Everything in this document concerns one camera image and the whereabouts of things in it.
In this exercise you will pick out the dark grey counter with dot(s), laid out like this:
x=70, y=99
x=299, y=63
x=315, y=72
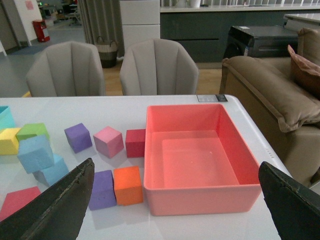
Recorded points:
x=203, y=31

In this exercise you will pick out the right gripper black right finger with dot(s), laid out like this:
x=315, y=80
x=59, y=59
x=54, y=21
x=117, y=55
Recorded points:
x=294, y=208

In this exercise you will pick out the far purple foam cube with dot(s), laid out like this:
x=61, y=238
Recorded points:
x=78, y=137

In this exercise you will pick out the brown sofa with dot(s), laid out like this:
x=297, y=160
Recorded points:
x=287, y=115

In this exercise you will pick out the grey upholstered chair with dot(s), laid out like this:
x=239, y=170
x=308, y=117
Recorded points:
x=158, y=67
x=67, y=69

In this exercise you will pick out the near red foam cube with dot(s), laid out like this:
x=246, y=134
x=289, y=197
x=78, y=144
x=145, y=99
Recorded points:
x=16, y=200

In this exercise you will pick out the grey curtain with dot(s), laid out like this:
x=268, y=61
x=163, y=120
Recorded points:
x=102, y=18

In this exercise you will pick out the right orange foam cube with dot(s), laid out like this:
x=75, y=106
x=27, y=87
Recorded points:
x=128, y=186

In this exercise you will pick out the green foam cube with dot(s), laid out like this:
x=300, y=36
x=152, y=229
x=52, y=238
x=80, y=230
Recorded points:
x=30, y=130

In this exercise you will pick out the woven laundry basket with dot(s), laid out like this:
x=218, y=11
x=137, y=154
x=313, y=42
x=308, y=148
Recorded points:
x=108, y=52

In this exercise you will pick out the pink plastic bin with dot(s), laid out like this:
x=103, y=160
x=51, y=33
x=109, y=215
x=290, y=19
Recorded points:
x=197, y=162

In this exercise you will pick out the red box on floor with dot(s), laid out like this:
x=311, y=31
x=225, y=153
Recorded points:
x=41, y=30

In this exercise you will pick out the yellow foam cube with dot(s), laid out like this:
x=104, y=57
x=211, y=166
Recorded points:
x=9, y=144

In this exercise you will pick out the pink foam cube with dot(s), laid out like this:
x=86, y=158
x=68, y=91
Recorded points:
x=108, y=141

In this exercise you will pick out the left grey upholstered chair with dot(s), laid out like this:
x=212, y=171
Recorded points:
x=67, y=69

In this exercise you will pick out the brown cushion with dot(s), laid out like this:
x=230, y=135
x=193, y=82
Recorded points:
x=304, y=73

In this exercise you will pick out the near purple foam cube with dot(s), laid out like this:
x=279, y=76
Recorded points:
x=103, y=194

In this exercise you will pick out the white plant pot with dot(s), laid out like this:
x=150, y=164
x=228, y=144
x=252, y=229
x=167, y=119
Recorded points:
x=195, y=3

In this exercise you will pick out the light blue foam cube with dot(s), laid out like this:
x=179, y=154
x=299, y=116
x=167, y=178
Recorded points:
x=35, y=153
x=49, y=176

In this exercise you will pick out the white drawer cabinet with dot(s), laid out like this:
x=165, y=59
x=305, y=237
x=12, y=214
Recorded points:
x=140, y=21

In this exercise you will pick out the black appliance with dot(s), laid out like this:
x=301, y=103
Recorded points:
x=260, y=41

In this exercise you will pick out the purple foam cube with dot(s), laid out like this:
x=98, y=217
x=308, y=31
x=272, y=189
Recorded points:
x=78, y=137
x=103, y=194

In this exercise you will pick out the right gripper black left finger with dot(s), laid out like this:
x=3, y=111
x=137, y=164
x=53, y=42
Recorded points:
x=58, y=212

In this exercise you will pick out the far red foam cube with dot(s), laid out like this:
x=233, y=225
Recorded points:
x=135, y=143

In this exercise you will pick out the red foam cube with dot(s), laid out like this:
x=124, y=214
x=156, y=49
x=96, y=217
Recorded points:
x=16, y=200
x=135, y=143

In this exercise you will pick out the right grey upholstered chair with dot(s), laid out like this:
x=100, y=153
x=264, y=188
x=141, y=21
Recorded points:
x=158, y=67

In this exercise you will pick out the table label sticker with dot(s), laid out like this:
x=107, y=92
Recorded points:
x=211, y=98

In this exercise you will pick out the teal plastic bin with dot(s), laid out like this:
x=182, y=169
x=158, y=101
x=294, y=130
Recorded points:
x=6, y=118

